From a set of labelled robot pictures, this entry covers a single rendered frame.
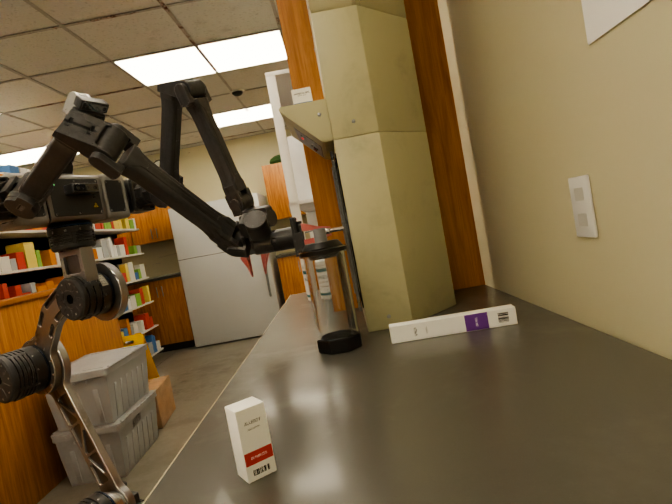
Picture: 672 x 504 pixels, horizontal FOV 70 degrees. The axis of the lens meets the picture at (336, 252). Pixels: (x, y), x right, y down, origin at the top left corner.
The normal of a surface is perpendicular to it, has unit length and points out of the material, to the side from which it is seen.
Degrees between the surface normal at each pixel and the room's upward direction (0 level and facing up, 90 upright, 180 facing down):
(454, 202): 90
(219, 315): 90
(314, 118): 90
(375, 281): 90
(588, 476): 0
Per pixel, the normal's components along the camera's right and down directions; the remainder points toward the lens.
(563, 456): -0.18, -0.98
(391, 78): 0.69, -0.09
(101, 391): 0.01, 0.14
